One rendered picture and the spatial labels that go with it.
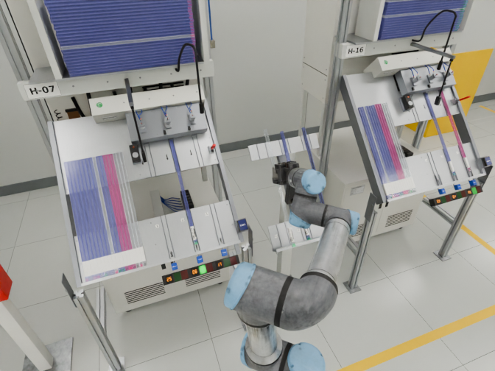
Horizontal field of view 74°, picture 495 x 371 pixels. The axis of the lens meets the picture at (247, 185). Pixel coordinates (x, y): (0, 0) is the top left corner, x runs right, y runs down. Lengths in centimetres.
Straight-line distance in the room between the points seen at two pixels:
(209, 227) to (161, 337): 85
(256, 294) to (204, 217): 78
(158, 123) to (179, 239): 52
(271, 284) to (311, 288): 9
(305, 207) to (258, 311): 43
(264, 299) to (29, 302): 201
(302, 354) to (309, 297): 41
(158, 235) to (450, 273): 194
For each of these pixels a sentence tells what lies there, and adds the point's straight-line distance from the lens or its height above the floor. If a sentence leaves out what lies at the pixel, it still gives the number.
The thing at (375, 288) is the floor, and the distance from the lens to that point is 236.
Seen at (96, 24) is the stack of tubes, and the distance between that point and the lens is 147.
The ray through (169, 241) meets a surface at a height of 77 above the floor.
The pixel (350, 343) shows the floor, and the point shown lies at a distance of 211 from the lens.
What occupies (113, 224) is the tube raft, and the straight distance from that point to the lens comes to 150.
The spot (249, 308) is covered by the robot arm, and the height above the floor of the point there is 115.
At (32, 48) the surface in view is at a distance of 171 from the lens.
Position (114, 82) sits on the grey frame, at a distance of 155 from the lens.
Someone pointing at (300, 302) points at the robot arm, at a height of 118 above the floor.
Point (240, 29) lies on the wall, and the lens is 318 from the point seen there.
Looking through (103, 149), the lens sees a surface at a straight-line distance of 159.
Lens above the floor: 180
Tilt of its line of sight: 37 degrees down
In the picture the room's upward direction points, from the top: 1 degrees counter-clockwise
